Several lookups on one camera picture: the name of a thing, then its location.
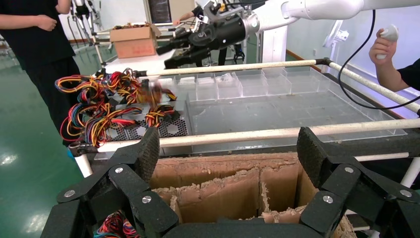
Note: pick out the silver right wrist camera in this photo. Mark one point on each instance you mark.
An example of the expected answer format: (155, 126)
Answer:
(213, 10)

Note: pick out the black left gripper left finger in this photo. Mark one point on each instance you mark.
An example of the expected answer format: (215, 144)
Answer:
(144, 157)

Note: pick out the operator bare hand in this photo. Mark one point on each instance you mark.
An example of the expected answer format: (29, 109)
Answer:
(384, 49)

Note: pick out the standing person in black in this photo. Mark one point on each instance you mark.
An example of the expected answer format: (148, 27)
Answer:
(32, 46)

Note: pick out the operator in black shirt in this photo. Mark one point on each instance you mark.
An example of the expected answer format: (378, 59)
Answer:
(411, 74)

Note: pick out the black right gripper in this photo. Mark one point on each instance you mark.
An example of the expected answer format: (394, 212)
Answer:
(223, 31)

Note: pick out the standing person bare forearm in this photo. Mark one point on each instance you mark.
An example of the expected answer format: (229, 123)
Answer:
(16, 21)

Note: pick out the closed brown cardboard box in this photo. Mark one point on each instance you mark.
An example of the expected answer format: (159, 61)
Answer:
(134, 42)

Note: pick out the black monitor screen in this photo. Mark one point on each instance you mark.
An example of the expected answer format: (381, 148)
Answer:
(159, 10)

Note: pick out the standing person bare hand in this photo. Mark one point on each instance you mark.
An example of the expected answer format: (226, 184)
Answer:
(46, 23)

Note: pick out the clear acrylic divided tray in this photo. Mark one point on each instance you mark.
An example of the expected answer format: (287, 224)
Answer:
(279, 111)

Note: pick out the worn divided cardboard box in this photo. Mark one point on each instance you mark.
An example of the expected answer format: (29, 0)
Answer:
(223, 197)

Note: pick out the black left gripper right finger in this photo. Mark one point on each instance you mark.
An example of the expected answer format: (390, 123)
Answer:
(315, 157)

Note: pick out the grey handheld controller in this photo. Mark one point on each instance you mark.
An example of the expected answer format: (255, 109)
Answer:
(391, 33)

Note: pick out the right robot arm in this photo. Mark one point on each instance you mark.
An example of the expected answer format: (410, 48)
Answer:
(311, 8)

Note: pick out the operator bare forearm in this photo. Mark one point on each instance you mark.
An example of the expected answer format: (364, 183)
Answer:
(390, 77)

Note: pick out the white column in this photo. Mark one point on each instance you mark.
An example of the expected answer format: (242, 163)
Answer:
(274, 46)

